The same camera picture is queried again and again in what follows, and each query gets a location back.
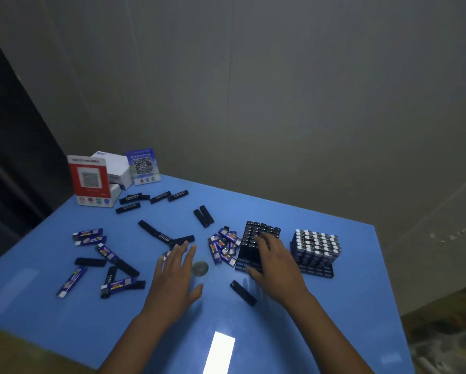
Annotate person's right hand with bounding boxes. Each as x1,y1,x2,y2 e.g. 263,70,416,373
245,232,312,309

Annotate person's left hand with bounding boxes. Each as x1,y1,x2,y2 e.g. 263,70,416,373
143,241,205,324

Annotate black grid tray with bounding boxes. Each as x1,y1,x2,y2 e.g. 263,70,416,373
290,229,342,279
234,220,282,274

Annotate black slim lighter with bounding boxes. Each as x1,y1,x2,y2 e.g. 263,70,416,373
229,280,258,307

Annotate row of blue lighters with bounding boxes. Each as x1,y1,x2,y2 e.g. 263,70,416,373
291,229,342,265

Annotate row of black lighters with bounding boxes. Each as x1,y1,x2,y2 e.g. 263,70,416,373
240,220,282,250

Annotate pile of mixed lighters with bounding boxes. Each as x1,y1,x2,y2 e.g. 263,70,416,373
56,189,242,300

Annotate person's right forearm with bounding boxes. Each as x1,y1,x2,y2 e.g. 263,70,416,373
289,292,376,374

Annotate person's left forearm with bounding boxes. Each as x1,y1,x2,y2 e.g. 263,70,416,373
96,309,177,374

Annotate blue code sign stand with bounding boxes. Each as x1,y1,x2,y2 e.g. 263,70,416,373
125,148,162,186

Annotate white cardboard box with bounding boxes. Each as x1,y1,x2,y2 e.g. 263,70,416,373
91,151,134,190

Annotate red code sign stand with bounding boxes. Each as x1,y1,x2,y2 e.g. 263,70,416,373
67,154,121,208

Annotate crumpled clear plastic bags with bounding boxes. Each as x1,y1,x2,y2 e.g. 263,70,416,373
408,323,466,374

